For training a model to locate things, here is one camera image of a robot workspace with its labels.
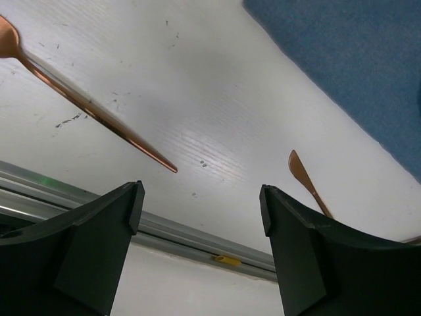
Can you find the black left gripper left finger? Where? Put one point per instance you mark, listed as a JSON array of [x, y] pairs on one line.
[[69, 264]]

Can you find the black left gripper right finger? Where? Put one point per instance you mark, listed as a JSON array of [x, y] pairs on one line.
[[324, 267]]

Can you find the blue cloth placemat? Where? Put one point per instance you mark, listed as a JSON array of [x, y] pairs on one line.
[[365, 55]]

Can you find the copper fork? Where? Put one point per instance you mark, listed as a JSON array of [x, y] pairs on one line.
[[11, 47]]

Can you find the copper spoon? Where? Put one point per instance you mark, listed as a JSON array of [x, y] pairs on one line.
[[413, 241]]

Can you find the copper knife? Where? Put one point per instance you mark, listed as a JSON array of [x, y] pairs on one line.
[[298, 170]]

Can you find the aluminium table edge rail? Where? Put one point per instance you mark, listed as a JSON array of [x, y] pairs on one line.
[[34, 197]]

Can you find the yellow clip on rail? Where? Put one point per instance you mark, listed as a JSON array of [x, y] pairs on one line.
[[227, 260]]

